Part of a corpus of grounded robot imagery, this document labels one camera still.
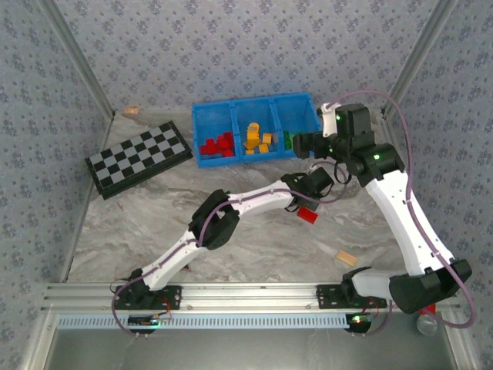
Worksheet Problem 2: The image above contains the light wooden block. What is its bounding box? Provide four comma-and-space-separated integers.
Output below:
335, 249, 358, 267

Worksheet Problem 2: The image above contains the blue three-compartment plastic bin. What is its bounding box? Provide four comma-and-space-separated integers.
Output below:
191, 93, 323, 170

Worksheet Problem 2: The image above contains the black and grey chessboard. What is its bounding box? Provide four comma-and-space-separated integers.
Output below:
84, 120, 193, 200

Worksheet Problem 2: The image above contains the grey metal tray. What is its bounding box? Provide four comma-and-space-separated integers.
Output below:
22, 311, 482, 370

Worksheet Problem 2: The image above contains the red glitter tube grey cap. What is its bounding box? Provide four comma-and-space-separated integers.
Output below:
417, 304, 438, 335

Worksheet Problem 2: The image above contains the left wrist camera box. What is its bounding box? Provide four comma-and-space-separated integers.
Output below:
306, 163, 335, 194

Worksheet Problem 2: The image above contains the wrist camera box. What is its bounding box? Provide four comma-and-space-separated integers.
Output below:
317, 102, 371, 139
306, 163, 335, 194

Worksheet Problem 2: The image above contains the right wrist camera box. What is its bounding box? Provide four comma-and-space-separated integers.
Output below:
317, 102, 371, 139

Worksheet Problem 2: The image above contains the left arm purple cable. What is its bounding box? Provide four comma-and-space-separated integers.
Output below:
111, 161, 350, 337

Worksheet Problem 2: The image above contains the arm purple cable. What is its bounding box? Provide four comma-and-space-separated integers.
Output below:
111, 161, 350, 337
325, 89, 478, 337

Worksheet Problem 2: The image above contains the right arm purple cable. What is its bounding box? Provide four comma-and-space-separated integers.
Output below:
325, 89, 478, 337

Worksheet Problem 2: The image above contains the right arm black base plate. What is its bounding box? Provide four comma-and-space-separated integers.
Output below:
316, 284, 387, 309

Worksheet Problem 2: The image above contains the aluminium mounting rail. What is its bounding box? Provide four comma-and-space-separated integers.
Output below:
42, 281, 461, 312

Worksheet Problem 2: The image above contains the aluminium frame post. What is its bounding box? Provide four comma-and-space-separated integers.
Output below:
381, 0, 461, 116
38, 0, 117, 116

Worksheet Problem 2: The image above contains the slotted grey cable duct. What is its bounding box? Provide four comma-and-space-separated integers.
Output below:
57, 312, 350, 330

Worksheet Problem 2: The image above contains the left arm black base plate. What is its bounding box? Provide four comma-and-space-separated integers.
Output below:
112, 284, 183, 311

